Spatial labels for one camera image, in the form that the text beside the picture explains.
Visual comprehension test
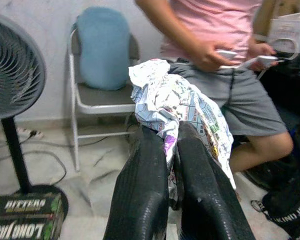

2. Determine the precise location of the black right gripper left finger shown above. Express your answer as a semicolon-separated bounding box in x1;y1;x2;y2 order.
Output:
102;125;170;240

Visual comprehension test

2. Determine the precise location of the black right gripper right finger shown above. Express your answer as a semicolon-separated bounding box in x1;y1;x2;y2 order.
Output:
175;121;256;240

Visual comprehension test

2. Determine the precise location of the printed paper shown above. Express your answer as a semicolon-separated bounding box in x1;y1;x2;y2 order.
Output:
128;58;237;211

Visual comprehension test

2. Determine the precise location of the white ring hand controller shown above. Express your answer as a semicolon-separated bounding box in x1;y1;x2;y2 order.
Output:
216;49;252;70
249;37;300;67

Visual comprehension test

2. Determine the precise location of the person's right hand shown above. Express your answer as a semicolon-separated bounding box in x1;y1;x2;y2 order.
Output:
189;41;235;73

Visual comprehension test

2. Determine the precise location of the person's left hand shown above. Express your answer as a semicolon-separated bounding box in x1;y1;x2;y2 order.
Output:
248;41;278;72

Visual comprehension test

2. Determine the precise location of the black bag with white lettering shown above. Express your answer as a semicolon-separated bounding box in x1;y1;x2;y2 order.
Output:
251;139;300;240

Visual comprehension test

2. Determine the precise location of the white metal folding chair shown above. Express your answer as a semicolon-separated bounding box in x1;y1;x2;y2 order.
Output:
68;23;141;173

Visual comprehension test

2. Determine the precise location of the person in grey shorts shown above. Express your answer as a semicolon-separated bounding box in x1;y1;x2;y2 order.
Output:
159;0;295;173

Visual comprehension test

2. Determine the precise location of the white power strip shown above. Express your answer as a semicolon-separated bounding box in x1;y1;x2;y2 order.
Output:
16;126;45;140

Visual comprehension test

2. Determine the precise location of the green and black carton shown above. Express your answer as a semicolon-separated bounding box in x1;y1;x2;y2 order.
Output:
0;192;65;240

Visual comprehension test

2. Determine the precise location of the light blue bolster cushion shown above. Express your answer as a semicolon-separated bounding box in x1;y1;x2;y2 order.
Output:
76;6;131;91

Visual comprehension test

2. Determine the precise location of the grey standing fan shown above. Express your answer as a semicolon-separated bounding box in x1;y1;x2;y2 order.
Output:
0;9;70;218

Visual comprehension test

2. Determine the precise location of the white cardboard box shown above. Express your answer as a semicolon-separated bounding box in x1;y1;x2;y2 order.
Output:
268;11;300;55

